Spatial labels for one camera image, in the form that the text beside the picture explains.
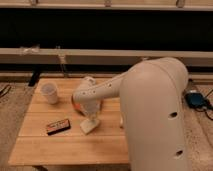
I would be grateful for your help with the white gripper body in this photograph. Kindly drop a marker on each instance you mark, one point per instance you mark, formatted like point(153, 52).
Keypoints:
point(91, 110)

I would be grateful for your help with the white rectangular sponge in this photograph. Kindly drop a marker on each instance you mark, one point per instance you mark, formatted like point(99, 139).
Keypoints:
point(88, 125)

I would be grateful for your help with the black and red box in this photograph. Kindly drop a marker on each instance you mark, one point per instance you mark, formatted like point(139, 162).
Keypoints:
point(58, 126)

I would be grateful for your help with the wooden table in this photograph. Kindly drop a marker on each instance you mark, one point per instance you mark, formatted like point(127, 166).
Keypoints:
point(105, 145)

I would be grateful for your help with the blue device on floor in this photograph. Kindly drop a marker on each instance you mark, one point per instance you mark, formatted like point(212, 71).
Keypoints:
point(196, 100)

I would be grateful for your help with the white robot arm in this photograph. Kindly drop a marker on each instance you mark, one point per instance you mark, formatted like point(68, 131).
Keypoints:
point(150, 96)

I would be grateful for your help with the orange bowl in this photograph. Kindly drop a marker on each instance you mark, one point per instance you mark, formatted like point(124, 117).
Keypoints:
point(78, 106)

